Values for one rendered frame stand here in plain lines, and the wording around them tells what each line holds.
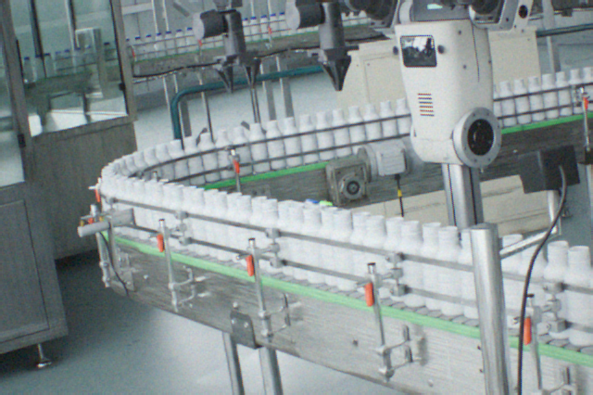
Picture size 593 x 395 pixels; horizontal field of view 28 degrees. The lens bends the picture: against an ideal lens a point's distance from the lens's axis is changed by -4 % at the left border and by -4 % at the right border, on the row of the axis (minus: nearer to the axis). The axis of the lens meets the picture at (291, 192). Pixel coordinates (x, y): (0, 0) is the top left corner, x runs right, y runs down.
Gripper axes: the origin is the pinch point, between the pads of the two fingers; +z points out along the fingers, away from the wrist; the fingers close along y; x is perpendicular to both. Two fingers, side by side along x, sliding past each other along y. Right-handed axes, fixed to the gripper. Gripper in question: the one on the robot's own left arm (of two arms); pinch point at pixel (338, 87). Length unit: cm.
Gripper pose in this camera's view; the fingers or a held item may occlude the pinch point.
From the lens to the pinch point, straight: 277.7
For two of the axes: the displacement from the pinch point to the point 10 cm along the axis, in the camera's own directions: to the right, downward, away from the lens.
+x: -5.3, -0.7, 8.5
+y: 8.4, -1.9, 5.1
